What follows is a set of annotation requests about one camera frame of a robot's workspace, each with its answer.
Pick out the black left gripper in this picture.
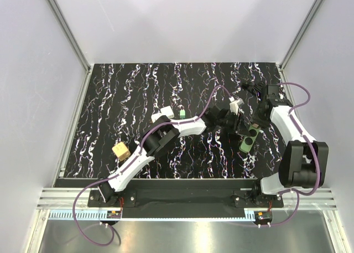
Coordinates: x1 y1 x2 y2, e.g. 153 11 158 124
215 112 248 136

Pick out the green power strip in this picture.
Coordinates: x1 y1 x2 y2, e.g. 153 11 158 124
239 125 261 153

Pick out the green usb charger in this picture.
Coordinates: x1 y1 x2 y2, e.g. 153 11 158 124
179 107 186 120

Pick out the white charger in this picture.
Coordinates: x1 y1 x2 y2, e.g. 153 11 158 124
160 106 174 119

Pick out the white plug adapter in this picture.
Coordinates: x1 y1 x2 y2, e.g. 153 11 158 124
151 113 162 123

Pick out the beige cube socket adapter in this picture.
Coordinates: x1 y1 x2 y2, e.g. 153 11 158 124
112 142 131 162

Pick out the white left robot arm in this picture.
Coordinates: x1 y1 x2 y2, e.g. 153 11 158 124
98 106 250 206

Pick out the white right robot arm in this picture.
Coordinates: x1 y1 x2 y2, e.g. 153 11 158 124
251 82 329 207

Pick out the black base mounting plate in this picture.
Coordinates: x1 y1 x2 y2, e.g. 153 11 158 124
52 177 284 209

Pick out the metal front tray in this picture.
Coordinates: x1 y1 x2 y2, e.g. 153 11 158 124
39 211 335 252

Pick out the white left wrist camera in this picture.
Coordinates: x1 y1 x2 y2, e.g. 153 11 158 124
229 97 244 115

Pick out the black coiled cable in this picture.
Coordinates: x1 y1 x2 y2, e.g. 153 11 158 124
241 81 268 97

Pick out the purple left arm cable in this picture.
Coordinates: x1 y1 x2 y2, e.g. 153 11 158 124
72 85 236 247

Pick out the aluminium frame rail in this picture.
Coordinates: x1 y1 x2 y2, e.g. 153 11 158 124
23 0 91 252

